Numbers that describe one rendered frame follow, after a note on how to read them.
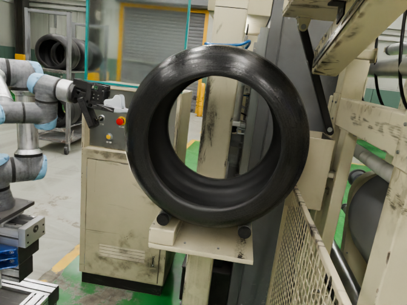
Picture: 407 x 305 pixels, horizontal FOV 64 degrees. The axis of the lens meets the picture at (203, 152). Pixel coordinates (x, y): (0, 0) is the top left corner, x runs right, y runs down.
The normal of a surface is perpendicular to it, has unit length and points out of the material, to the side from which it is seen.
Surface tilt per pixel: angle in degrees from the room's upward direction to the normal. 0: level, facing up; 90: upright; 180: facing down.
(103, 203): 90
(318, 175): 90
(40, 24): 90
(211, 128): 90
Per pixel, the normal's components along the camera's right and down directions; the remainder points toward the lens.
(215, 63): -0.11, 0.05
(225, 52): 0.00, -0.55
